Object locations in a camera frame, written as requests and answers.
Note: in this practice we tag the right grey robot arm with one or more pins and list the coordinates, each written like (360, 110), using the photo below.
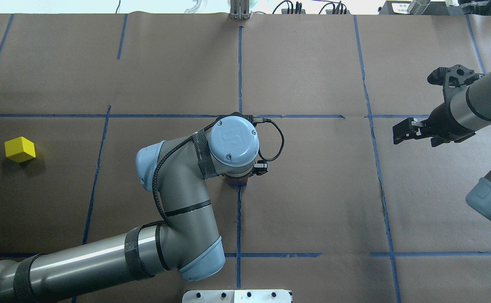
(465, 112)

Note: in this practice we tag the red wooden cube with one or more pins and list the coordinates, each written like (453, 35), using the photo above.
(237, 183)

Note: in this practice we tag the black power strip right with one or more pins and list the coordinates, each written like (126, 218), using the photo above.
(336, 8)

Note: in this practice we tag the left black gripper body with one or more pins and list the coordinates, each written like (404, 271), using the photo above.
(260, 167)

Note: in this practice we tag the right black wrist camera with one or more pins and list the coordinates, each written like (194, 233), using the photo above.
(453, 79)

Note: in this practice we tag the white camera mast base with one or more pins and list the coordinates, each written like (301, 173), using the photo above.
(238, 296)

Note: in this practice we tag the yellow wooden cube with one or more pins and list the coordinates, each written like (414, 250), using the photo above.
(20, 150)

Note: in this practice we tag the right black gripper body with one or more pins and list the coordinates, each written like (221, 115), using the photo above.
(446, 118)

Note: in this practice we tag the silver metal cup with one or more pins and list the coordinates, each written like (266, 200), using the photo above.
(418, 7)

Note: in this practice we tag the aluminium frame post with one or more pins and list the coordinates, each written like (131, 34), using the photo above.
(240, 9)

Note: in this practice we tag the black power strip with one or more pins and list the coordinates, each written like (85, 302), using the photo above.
(287, 7)
(336, 8)

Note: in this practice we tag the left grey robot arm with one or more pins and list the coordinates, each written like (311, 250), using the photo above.
(185, 239)

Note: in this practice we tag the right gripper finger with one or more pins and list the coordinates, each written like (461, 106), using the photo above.
(408, 129)

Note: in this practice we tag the black power strip left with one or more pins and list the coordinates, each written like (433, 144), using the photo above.
(287, 7)

